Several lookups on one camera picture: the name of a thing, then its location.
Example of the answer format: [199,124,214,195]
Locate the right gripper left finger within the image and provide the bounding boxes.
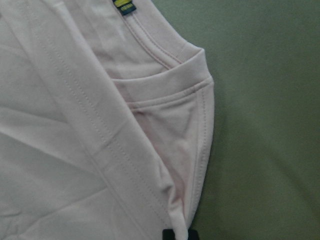
[162,229,176,240]

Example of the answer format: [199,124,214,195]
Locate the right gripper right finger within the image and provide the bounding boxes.
[187,229,200,240]

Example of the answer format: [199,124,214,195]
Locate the pink Snoopy t-shirt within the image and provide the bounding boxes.
[0,0,214,240]

